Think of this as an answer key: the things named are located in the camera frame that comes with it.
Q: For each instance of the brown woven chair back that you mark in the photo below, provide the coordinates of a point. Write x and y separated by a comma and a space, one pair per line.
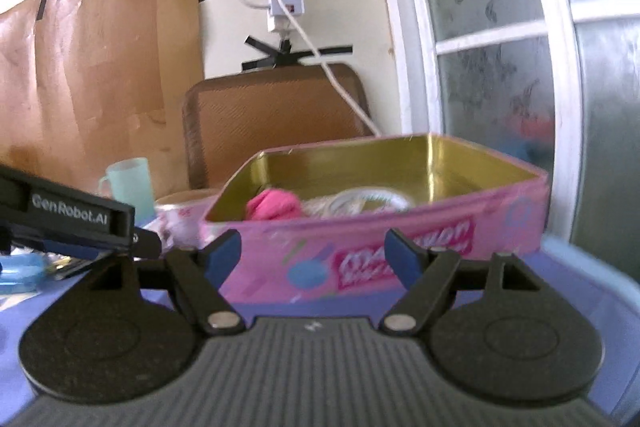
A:
260, 117

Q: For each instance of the white framed frosted glass door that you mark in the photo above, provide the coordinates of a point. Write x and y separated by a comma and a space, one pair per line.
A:
500, 72

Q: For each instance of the teal plastic cup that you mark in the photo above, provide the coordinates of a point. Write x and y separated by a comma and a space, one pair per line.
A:
132, 187

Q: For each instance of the clear packaged snack bags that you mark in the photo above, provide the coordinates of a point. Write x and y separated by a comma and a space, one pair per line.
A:
325, 207

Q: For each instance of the light blue packet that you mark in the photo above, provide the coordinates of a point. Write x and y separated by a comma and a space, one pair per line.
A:
20, 272

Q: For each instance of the pink tin box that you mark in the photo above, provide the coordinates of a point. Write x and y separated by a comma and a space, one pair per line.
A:
450, 237

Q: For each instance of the white pink paper cup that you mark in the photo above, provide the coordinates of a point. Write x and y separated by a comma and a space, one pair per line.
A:
180, 217

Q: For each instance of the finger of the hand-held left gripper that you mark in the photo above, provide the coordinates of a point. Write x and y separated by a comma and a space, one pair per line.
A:
147, 243

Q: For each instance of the wood grain wall sheet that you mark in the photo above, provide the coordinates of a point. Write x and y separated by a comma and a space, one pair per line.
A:
100, 82

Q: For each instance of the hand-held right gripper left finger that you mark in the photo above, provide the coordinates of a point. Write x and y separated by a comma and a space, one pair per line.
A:
222, 252

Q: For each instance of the pink fluffy scrunchie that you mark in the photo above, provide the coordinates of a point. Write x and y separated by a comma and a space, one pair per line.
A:
272, 204

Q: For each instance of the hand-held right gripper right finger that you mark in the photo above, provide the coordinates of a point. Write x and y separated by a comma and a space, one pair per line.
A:
400, 257

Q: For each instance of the blue tablecloth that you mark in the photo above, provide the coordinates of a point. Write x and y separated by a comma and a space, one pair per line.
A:
565, 272

